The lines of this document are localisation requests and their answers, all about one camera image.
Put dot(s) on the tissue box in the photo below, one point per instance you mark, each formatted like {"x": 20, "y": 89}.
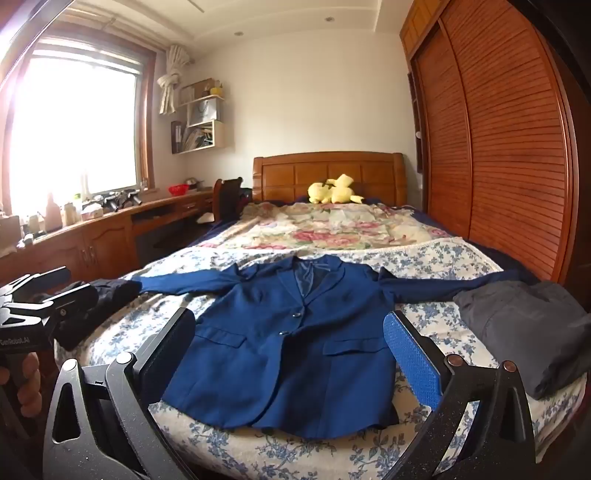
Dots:
{"x": 91, "y": 212}

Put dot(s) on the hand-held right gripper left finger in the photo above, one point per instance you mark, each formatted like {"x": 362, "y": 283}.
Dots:
{"x": 171, "y": 344}

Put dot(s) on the red bowl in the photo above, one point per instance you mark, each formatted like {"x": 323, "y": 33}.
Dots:
{"x": 178, "y": 190}

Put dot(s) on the white wall shelf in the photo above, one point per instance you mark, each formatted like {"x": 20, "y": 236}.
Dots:
{"x": 219, "y": 134}

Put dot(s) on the yellow plush toy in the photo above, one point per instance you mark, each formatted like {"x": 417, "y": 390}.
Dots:
{"x": 334, "y": 190}

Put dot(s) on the tied white curtain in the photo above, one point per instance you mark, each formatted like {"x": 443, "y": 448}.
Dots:
{"x": 171, "y": 78}

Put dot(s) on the wooden slatted wardrobe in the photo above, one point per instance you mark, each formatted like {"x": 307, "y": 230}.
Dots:
{"x": 503, "y": 138}

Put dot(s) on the wooden chair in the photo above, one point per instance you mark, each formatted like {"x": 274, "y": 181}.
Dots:
{"x": 228, "y": 198}

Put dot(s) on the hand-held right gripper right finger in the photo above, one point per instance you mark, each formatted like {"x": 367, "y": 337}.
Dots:
{"x": 411, "y": 364}

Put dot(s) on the dark grey garment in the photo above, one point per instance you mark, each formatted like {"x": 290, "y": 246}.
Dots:
{"x": 526, "y": 332}

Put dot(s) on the white paper bag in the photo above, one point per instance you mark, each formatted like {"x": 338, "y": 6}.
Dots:
{"x": 203, "y": 113}

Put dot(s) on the blue blazer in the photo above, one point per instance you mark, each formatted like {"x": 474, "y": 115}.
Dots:
{"x": 295, "y": 360}

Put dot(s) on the black binder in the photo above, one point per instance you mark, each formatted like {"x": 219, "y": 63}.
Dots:
{"x": 176, "y": 137}

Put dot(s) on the silver pot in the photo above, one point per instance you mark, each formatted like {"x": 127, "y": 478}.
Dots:
{"x": 191, "y": 183}

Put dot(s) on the white bottle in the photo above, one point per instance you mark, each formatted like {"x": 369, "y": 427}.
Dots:
{"x": 53, "y": 213}

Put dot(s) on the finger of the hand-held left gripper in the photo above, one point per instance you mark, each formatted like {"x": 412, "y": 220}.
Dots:
{"x": 48, "y": 279}
{"x": 76, "y": 300}

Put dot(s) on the wooden desk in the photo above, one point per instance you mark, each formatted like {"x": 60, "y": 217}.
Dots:
{"x": 106, "y": 240}

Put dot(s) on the pink floral quilt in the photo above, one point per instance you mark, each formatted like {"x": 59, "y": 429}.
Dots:
{"x": 332, "y": 226}

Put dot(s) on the wooden bed headboard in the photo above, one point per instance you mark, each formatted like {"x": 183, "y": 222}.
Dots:
{"x": 286, "y": 177}

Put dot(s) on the person's left hand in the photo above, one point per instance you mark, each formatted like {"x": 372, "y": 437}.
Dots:
{"x": 31, "y": 378}

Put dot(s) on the black metal device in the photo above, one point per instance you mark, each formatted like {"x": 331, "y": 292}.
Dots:
{"x": 121, "y": 199}

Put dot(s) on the wood framed window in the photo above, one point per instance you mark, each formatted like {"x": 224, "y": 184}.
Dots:
{"x": 69, "y": 129}

